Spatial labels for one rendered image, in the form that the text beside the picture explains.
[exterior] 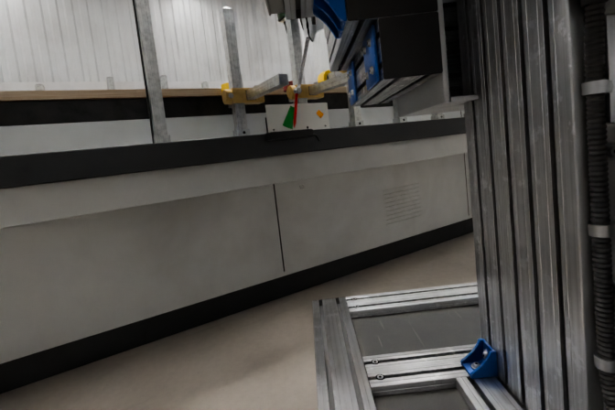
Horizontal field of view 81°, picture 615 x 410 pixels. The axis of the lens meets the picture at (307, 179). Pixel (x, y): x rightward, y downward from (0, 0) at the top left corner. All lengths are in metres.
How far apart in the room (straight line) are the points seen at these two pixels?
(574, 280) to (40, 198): 1.15
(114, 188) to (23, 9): 7.83
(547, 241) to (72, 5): 8.80
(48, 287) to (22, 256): 0.12
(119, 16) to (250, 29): 2.83
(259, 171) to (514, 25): 0.95
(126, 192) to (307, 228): 0.78
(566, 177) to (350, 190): 1.35
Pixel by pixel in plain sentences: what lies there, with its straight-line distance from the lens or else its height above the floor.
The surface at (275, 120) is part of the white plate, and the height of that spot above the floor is 0.75.
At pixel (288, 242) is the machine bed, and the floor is 0.24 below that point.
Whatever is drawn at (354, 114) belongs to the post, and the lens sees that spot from 1.50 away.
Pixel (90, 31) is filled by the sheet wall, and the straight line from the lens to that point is 8.77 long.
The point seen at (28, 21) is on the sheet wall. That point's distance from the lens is 8.86.
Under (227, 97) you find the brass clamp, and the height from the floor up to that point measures 0.83.
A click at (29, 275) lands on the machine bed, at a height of 0.34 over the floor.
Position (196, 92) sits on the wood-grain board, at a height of 0.88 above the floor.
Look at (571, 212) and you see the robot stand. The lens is 0.48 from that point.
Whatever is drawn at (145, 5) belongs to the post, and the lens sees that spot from 1.27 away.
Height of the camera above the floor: 0.64
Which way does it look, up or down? 5 degrees down
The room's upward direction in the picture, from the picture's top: 6 degrees counter-clockwise
